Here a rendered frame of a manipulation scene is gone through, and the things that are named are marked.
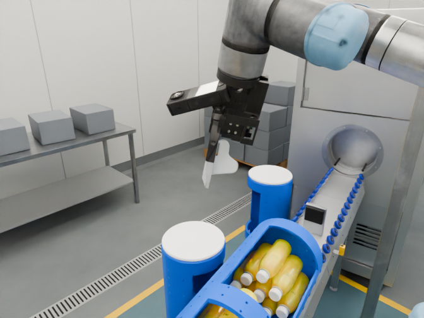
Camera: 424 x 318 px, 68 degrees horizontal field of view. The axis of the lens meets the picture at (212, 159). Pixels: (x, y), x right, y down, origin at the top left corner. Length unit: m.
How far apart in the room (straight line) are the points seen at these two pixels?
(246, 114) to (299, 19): 0.18
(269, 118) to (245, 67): 3.56
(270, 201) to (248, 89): 1.49
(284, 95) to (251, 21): 3.90
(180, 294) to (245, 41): 1.18
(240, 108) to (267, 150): 3.64
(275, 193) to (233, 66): 1.52
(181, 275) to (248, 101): 0.98
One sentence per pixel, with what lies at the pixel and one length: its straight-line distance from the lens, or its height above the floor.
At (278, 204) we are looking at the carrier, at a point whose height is 0.88.
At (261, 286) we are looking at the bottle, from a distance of 1.17.
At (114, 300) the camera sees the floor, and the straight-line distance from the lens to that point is 2.70.
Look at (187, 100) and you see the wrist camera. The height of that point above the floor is 1.78.
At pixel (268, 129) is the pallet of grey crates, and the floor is 0.71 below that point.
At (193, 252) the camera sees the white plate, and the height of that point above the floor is 1.04.
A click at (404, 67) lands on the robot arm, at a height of 1.85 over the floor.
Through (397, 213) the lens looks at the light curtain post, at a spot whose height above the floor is 1.09.
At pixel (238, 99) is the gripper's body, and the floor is 1.79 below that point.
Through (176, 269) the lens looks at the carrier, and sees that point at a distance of 1.38.
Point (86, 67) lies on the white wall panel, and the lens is 4.13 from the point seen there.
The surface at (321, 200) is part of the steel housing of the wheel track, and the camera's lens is 2.04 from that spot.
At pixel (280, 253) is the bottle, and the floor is 1.18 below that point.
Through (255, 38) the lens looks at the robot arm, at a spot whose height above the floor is 1.88.
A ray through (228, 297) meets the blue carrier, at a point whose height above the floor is 1.23.
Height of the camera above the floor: 1.90
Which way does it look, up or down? 23 degrees down
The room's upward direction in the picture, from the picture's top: straight up
